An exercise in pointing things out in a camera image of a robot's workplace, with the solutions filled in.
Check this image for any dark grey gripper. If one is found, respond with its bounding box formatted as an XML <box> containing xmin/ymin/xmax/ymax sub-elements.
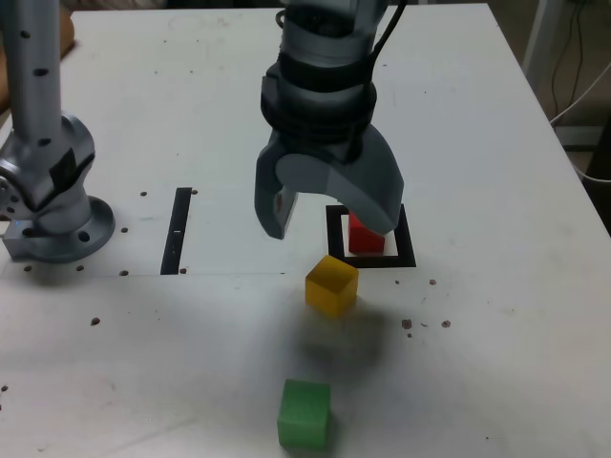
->
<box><xmin>254</xmin><ymin>125</ymin><xmax>408</xmax><ymax>240</ymax></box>

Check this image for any red cube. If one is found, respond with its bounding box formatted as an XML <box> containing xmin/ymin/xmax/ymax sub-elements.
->
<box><xmin>348</xmin><ymin>212</ymin><xmax>387</xmax><ymax>254</ymax></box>

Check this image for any yellow cube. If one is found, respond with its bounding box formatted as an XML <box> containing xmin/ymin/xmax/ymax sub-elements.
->
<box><xmin>305</xmin><ymin>254</ymin><xmax>360</xmax><ymax>320</ymax></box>

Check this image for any green cube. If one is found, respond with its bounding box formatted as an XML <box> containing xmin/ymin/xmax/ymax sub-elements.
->
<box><xmin>276</xmin><ymin>378</ymin><xmax>332</xmax><ymax>449</ymax></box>

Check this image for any black tape square outline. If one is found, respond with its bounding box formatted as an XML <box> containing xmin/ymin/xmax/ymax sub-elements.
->
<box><xmin>325</xmin><ymin>203</ymin><xmax>417</xmax><ymax>269</ymax></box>

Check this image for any black tape strip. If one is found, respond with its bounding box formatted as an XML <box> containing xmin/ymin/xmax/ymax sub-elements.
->
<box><xmin>159</xmin><ymin>187</ymin><xmax>193</xmax><ymax>277</ymax></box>

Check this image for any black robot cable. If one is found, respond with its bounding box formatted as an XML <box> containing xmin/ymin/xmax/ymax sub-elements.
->
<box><xmin>274</xmin><ymin>0</ymin><xmax>408</xmax><ymax>161</ymax></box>

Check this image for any thin black cable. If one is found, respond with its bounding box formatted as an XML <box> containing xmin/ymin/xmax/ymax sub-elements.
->
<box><xmin>570</xmin><ymin>2</ymin><xmax>589</xmax><ymax>106</ymax></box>
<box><xmin>551</xmin><ymin>2</ymin><xmax>579</xmax><ymax>118</ymax></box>

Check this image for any white cable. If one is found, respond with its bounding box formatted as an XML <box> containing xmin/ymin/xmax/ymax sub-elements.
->
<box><xmin>548</xmin><ymin>61</ymin><xmax>611</xmax><ymax>125</ymax></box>
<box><xmin>567</xmin><ymin>148</ymin><xmax>611</xmax><ymax>183</ymax></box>

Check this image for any white metal post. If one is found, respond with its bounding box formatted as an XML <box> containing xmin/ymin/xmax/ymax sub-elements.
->
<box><xmin>521</xmin><ymin>0</ymin><xmax>562</xmax><ymax>92</ymax></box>

